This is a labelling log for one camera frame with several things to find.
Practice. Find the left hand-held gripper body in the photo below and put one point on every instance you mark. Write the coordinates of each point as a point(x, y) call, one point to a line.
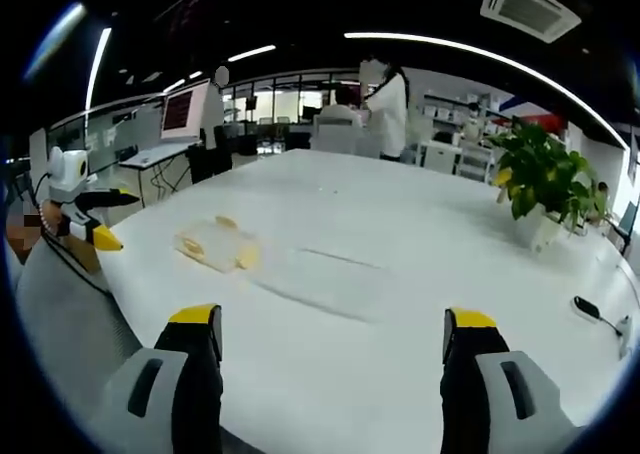
point(67, 174)

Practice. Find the small black device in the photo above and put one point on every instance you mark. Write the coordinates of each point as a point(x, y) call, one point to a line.
point(587, 307)

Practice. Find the white storage shelf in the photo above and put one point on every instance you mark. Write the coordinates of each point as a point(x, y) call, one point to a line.
point(452, 109)

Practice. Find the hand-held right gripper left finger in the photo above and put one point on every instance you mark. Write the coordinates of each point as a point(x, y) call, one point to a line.
point(187, 374)

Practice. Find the short ceiling light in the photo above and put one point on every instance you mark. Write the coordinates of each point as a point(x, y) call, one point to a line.
point(251, 53)

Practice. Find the white plant pot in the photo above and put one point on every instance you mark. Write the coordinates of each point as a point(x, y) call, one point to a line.
point(546, 229)

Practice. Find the long curved ceiling light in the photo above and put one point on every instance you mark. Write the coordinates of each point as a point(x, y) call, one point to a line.
point(500, 61)

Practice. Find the white cabinet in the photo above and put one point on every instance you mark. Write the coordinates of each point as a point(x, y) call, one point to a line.
point(440, 156)

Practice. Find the straight ceiling light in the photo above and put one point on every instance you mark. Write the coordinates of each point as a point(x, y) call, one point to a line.
point(97, 66)

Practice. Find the green potted plant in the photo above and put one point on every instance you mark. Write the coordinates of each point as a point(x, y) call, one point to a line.
point(545, 166)

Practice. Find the ceiling air conditioner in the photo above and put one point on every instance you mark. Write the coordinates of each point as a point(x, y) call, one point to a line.
point(530, 6)

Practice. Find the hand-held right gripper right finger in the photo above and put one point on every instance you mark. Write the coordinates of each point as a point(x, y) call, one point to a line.
point(472, 374)

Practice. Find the grey office chair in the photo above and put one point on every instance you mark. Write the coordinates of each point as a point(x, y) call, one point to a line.
point(332, 134)

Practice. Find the large display screen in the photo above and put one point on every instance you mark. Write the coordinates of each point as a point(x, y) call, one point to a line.
point(182, 110)

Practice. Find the white desk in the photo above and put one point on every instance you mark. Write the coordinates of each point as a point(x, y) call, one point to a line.
point(155, 156)

